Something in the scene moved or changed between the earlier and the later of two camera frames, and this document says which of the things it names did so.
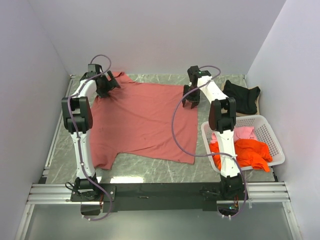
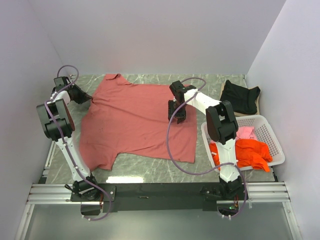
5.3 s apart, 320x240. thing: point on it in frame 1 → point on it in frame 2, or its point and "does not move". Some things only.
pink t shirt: x=240 y=132 does not move
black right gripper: x=195 y=101 → x=171 y=109
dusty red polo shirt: x=136 y=120 does not move
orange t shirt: x=249 y=153 does not move
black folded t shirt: x=245 y=98 does not move
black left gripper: x=111 y=84 → x=83 y=96
